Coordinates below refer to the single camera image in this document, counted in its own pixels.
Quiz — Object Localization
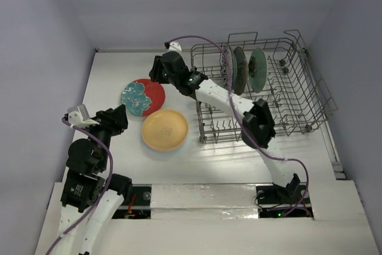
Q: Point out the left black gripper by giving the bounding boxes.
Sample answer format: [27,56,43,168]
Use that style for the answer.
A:
[83,103,128,169]

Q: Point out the white plate red teal pattern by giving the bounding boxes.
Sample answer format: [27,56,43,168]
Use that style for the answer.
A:
[119,79,165,118]

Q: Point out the yellow plate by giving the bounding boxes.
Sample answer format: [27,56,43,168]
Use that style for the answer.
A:
[141,109,189,152]

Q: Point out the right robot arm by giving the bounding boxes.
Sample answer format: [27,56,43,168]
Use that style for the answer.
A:
[149,51,300,202]

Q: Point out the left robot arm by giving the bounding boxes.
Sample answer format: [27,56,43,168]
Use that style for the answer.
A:
[46,105,133,254]

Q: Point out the teal patterned plate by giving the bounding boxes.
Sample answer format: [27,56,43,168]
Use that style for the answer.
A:
[220,45,233,90]

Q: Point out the dark olive plate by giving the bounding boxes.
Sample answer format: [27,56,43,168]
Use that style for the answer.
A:
[233,47,248,96]

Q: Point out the green plate dark motif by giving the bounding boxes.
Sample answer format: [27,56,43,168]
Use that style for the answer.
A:
[248,48,268,93]

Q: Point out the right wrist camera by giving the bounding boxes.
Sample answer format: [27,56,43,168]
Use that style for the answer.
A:
[164,41,182,53]

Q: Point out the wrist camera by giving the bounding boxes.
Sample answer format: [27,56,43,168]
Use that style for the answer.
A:
[63,104,100,128]
[164,41,182,53]

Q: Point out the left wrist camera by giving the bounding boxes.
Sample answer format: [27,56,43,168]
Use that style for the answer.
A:
[63,104,100,128]

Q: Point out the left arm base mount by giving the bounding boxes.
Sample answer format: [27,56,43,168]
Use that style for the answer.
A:
[112,185,152,219]

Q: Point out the grey wire dish rack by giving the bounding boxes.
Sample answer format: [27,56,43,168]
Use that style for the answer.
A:
[190,30,338,136]

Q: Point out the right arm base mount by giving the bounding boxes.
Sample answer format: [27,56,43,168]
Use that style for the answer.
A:
[254,174,313,219]

